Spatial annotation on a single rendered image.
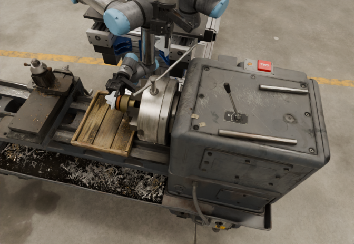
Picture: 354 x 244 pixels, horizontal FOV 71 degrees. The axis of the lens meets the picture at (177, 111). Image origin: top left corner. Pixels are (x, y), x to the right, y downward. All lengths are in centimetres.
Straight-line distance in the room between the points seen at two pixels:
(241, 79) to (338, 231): 167
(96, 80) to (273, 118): 217
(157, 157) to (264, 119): 58
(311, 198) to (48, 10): 381
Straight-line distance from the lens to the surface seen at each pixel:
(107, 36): 154
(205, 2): 135
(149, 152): 131
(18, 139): 146
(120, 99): 119
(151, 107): 102
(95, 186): 161
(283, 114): 106
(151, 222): 208
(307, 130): 106
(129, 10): 115
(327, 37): 402
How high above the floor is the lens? 204
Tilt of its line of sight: 55 degrees down
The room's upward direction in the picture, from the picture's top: 4 degrees clockwise
